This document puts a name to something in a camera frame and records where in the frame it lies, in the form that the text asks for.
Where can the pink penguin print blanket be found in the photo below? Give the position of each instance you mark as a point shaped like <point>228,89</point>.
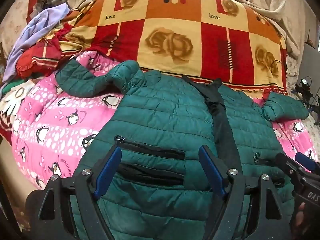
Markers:
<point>50,115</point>

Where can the lavender garment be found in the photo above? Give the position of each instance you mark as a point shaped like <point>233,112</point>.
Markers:
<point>37,25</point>

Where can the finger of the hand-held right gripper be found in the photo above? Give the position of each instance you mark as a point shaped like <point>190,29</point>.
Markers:
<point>286,163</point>
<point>305,160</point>

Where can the red orange rose checkered blanket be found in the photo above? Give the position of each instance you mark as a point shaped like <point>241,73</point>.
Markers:
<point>175,17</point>

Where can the beige curtain cloth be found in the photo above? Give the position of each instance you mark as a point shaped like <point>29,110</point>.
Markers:
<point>280,2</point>

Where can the red ruffled cloth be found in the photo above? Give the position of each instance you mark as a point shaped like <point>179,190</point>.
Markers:
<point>37,55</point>

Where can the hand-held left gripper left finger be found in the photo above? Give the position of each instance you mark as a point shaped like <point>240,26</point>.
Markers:
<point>108,172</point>

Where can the white printed cloth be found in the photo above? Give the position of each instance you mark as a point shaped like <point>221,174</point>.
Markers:
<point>15,97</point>

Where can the green puffer jacket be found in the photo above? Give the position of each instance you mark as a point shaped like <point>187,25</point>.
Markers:
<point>162,110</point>

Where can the black tripod stand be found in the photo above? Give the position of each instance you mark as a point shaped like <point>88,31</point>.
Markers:
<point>303,87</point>

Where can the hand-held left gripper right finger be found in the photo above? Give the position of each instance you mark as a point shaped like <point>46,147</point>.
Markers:
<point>212,171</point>

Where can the green cloth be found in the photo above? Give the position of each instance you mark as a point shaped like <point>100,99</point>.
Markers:
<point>11,85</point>

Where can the person's right hand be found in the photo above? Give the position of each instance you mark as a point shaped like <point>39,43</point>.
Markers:
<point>298,220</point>

